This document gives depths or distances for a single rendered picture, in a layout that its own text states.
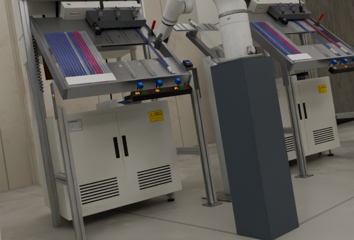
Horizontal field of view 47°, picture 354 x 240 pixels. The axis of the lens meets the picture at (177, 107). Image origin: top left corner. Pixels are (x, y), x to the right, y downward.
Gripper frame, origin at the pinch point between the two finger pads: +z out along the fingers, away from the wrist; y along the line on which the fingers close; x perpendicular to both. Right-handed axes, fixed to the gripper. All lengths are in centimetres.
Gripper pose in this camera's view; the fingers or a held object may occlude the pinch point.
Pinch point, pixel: (160, 44)
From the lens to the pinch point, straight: 228.9
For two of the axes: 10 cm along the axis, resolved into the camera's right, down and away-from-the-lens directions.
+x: 8.3, 5.3, -1.7
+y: -4.7, 5.1, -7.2
